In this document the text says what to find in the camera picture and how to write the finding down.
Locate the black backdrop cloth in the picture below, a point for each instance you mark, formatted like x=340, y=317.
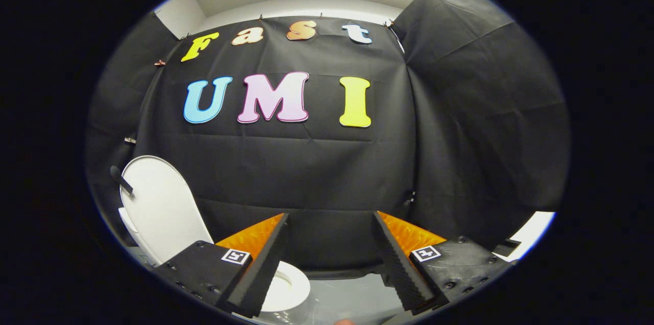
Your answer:
x=306, y=177

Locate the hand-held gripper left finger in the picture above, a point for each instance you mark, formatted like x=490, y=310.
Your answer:
x=260, y=274

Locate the white panel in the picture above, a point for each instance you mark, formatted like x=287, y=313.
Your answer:
x=534, y=233

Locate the white toilet lid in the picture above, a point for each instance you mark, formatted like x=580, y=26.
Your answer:
x=158, y=207

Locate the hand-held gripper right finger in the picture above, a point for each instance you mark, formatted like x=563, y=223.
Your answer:
x=401, y=269

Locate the white toilet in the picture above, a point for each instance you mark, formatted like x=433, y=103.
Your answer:
x=291, y=289

